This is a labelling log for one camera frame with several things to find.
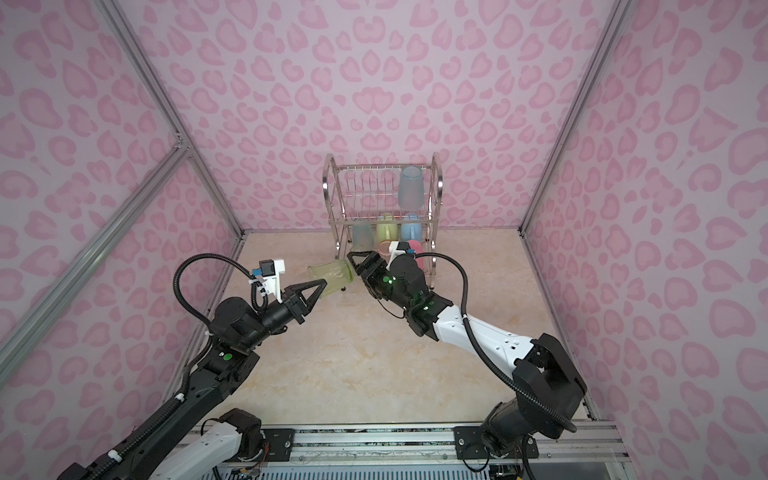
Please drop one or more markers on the aluminium corner frame post right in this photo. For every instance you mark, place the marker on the aluminium corner frame post right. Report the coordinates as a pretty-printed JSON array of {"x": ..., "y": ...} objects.
[{"x": 608, "y": 39}]

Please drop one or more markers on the light blue ceramic mug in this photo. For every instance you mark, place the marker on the light blue ceramic mug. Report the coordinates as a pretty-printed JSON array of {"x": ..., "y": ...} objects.
[{"x": 411, "y": 228}]

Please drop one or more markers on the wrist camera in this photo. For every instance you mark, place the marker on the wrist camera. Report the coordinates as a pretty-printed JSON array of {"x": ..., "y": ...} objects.
[
  {"x": 267, "y": 278},
  {"x": 398, "y": 248}
]

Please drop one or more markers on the steel two-tier dish rack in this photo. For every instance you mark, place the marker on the steel two-tier dish rack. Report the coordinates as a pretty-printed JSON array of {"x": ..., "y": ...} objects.
[{"x": 363, "y": 192}]

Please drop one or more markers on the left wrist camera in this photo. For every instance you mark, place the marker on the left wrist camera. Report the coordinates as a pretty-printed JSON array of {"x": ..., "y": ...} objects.
[{"x": 267, "y": 278}]

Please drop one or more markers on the translucent teal plastic cup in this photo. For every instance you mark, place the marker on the translucent teal plastic cup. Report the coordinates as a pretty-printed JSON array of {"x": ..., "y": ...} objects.
[{"x": 363, "y": 236}]

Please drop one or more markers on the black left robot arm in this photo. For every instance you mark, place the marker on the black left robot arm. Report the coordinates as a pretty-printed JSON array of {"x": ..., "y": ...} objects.
[{"x": 221, "y": 368}]

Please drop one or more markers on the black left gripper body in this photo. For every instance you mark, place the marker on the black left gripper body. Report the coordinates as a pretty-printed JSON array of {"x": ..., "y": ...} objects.
[{"x": 274, "y": 319}]

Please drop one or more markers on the aluminium corner frame post left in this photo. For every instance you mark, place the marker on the aluminium corner frame post left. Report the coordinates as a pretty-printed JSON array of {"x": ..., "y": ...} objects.
[{"x": 130, "y": 43}]

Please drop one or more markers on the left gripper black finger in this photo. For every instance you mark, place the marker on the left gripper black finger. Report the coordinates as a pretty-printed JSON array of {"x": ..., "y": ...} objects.
[
  {"x": 308, "y": 290},
  {"x": 308, "y": 302}
]

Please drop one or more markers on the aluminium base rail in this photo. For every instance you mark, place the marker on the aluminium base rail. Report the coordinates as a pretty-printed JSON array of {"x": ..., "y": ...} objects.
[{"x": 397, "y": 451}]

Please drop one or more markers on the opaque pink plastic cup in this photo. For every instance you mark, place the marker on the opaque pink plastic cup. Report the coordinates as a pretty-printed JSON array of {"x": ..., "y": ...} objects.
[{"x": 416, "y": 247}]

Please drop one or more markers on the light green ceramic mug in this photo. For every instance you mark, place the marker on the light green ceramic mug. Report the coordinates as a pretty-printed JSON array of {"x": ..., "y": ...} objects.
[{"x": 386, "y": 228}]

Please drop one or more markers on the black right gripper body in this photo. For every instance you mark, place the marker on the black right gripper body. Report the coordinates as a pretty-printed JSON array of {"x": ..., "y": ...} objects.
[{"x": 383, "y": 283}]

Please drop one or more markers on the translucent pink plastic cup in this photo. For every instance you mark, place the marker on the translucent pink plastic cup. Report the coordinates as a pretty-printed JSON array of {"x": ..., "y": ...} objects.
[{"x": 384, "y": 248}]

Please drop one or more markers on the aluminium corner frame post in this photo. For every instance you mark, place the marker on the aluminium corner frame post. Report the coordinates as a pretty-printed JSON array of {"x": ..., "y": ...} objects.
[
  {"x": 130, "y": 43},
  {"x": 608, "y": 39}
]

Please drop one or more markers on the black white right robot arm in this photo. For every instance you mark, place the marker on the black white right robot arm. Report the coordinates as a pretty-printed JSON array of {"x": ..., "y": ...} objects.
[{"x": 547, "y": 385}]

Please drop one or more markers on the aluminium diagonal frame bar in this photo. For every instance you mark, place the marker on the aluminium diagonal frame bar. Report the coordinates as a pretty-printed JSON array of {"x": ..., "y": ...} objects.
[{"x": 39, "y": 319}]

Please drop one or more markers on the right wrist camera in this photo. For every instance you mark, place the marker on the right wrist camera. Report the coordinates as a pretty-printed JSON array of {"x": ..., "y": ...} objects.
[{"x": 398, "y": 248}]

